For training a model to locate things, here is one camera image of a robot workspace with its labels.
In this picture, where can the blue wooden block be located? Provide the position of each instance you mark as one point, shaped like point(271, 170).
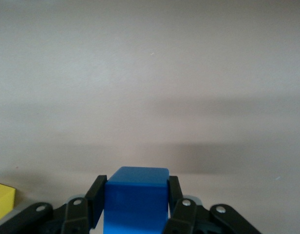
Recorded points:
point(135, 200)

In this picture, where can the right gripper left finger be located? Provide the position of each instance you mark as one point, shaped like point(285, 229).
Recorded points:
point(74, 214)

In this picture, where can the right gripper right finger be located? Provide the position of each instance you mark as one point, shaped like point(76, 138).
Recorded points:
point(189, 217)

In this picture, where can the yellow wooden block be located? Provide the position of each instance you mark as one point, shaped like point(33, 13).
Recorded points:
point(2, 200)

